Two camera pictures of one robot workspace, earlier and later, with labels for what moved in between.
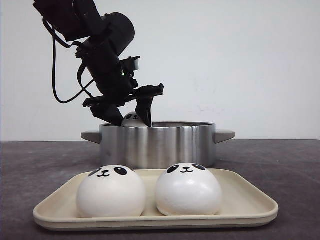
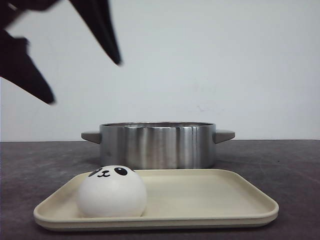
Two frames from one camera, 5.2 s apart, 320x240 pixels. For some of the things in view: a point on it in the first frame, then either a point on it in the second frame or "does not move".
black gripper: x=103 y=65 → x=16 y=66
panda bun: x=112 y=191 does not move
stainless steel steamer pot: x=160 y=144 does not move
